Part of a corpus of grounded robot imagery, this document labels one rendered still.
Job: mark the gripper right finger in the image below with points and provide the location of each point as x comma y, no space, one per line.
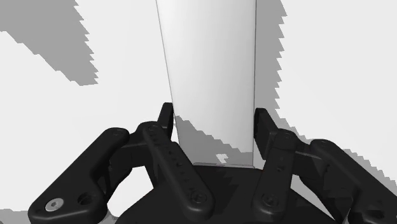
280,161

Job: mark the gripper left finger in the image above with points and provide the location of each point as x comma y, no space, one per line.
77,173

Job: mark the white tall box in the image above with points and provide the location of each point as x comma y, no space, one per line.
211,68

